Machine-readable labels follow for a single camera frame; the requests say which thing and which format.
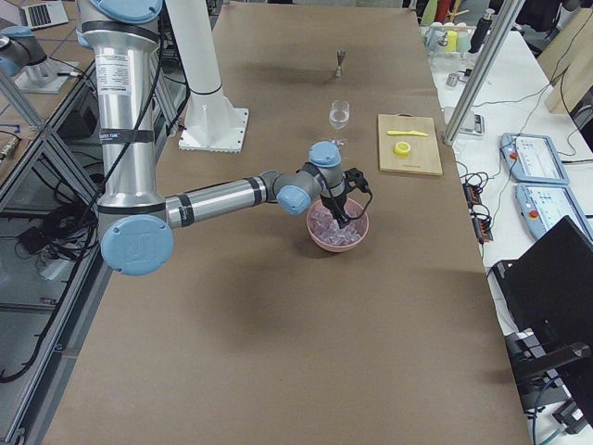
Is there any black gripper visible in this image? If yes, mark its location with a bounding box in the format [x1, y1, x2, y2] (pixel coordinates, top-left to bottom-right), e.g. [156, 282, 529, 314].
[321, 192, 349, 228]

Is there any metal cocktail jigger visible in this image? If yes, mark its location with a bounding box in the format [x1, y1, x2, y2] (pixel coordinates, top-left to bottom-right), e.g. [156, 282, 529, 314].
[334, 49, 347, 78]

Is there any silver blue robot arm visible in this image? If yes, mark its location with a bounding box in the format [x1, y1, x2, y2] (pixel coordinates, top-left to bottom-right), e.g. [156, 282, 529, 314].
[77, 1, 352, 275]
[1, 25, 47, 77]

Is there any clear ice cubes pile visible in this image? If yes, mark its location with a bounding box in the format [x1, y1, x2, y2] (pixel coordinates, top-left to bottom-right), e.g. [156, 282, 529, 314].
[308, 201, 364, 246]

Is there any clear wine glass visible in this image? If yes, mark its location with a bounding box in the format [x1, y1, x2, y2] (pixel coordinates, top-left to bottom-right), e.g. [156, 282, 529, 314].
[328, 99, 350, 146]

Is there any pink bowl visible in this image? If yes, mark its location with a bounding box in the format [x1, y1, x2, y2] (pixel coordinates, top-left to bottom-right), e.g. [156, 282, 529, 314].
[306, 198, 369, 253]

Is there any yellow lemon half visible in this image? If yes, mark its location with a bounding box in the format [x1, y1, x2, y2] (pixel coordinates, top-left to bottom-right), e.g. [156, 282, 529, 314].
[393, 141, 411, 157]

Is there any yellow plastic knife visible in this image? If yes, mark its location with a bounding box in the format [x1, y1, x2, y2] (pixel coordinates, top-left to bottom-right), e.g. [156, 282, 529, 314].
[386, 130, 428, 137]

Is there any wooden cutting board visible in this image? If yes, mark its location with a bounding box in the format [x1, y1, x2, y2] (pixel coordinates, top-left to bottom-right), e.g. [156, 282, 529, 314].
[377, 114, 443, 176]

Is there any upper blue teach pendant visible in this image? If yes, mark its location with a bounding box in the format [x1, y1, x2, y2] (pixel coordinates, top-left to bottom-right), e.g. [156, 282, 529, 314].
[499, 133, 570, 184]

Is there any blue teach pendant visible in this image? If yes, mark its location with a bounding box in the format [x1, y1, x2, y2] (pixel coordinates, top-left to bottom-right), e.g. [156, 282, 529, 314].
[515, 183, 592, 239]
[499, 133, 570, 184]

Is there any lower blue teach pendant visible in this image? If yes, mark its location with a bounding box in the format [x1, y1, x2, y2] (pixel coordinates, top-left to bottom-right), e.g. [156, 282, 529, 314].
[515, 183, 592, 239]

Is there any black monitor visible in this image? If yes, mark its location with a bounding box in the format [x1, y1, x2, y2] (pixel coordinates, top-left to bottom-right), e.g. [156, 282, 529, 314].
[491, 216, 592, 393]

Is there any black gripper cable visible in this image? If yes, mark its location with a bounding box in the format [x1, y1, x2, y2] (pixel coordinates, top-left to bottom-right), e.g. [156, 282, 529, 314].
[342, 183, 375, 222]

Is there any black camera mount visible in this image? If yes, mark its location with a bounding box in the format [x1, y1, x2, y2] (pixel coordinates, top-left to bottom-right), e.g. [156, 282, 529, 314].
[343, 168, 372, 194]

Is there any white camera mast base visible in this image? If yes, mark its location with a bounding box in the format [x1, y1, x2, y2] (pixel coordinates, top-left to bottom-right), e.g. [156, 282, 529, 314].
[166, 0, 249, 153]

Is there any aluminium frame post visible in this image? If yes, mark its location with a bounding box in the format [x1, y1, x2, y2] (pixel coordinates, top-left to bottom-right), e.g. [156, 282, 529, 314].
[443, 0, 524, 146]

